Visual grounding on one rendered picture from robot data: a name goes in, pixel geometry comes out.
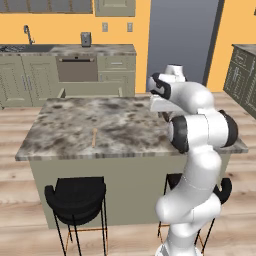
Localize black bar stool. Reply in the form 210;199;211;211
156;172;234;256
44;176;110;256

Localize dark glazed wall cupboards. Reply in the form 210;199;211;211
0;0;94;15

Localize olive kitchen island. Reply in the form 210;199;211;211
14;95;250;230

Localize olive base cupboard run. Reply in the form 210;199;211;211
0;53;137;108

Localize grey tap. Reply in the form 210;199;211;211
23;24;36;46

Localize dark sink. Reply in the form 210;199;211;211
0;44;55;54

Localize olive wall cupboard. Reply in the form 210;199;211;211
94;0;137;18

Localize dark olive side cupboards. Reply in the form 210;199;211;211
222;43;256;120

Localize open olive drawer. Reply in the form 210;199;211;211
56;81;125;100

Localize wooden utensil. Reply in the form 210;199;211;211
91;127;99;149

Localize grey toaster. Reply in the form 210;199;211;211
80;31;92;48

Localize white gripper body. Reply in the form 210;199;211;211
149;94;186;115

